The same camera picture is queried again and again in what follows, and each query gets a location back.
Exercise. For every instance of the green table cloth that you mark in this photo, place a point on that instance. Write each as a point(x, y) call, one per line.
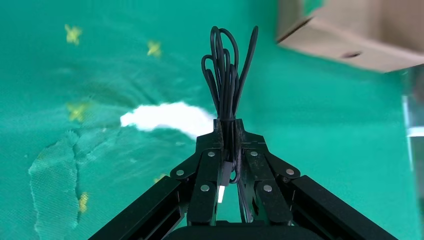
point(99, 66)

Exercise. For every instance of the open brown cardboard box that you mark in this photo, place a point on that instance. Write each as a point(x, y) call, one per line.
point(348, 33)

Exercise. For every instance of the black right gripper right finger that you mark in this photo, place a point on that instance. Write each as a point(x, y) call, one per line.
point(261, 172)

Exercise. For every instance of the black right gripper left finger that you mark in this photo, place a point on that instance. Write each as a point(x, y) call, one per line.
point(205, 172)

